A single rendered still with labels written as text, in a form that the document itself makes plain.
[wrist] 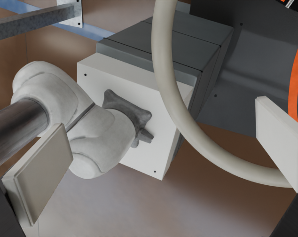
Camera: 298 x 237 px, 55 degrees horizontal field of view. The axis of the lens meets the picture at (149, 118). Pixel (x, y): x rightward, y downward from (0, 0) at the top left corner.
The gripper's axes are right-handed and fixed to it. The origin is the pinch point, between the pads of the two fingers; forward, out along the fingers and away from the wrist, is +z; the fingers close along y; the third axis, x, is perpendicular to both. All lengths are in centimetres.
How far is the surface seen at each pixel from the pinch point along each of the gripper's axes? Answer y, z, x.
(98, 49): -24, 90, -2
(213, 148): 6.5, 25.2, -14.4
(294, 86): 68, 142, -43
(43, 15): -69, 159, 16
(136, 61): -11, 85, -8
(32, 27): -74, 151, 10
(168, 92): 0.4, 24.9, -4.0
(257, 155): 51, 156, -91
